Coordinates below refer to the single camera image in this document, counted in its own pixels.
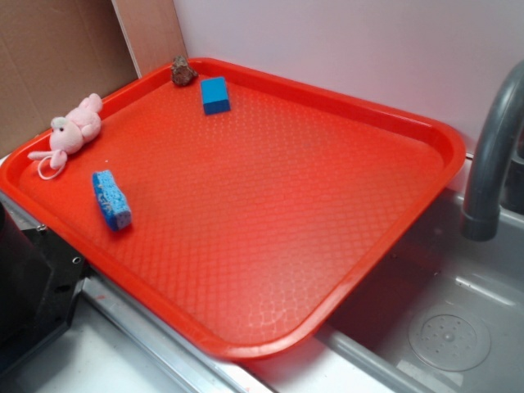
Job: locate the blue rectangular block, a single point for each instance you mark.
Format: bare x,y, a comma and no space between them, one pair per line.
214,95

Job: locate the wooden board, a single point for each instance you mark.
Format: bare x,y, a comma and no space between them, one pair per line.
151,31

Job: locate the grey sink basin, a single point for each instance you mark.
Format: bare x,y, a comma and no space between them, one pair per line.
364,345

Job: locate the blue sponge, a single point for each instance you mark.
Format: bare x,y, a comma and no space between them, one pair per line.
111,201

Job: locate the grey faucet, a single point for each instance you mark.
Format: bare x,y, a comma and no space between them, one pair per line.
496,176

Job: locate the red plastic tray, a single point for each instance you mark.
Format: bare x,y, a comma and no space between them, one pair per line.
251,226

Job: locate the brown cardboard panel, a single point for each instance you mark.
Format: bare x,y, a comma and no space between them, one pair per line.
53,54

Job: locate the sink drain cover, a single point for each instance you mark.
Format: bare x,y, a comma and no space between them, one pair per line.
449,338

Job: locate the brown rock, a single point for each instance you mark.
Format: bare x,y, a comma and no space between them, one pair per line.
182,74

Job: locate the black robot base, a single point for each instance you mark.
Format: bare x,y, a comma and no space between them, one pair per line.
41,278

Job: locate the pink plush bunny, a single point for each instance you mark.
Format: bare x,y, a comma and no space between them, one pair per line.
68,136

